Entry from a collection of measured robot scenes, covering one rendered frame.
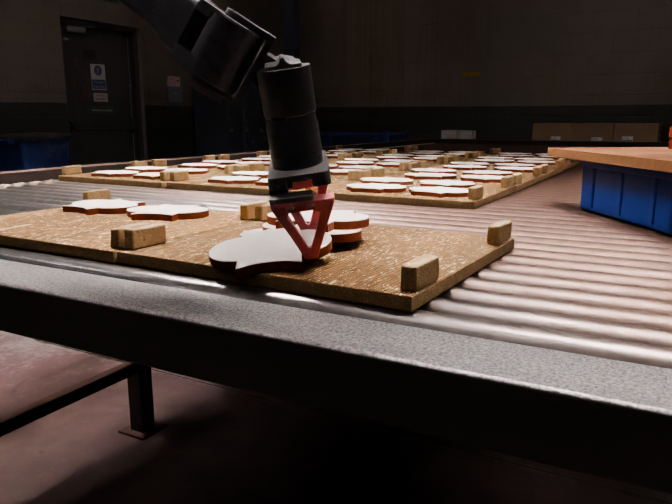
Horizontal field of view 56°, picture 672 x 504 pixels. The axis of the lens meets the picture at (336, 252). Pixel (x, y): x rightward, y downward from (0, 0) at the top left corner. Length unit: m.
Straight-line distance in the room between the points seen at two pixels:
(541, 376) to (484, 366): 0.04
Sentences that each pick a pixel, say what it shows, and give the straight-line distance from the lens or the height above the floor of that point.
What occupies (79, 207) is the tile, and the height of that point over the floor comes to 0.95.
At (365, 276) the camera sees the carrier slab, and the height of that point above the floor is 0.94.
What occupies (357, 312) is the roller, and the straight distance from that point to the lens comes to 0.63.
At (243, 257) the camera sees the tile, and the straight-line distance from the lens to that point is 0.71.
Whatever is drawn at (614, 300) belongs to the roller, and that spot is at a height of 0.92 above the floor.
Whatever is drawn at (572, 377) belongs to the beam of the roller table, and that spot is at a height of 0.92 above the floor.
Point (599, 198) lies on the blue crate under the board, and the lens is 1.31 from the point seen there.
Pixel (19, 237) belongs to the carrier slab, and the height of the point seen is 0.94.
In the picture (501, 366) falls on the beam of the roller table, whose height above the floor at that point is 0.91.
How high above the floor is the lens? 1.10
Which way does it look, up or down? 12 degrees down
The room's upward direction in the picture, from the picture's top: straight up
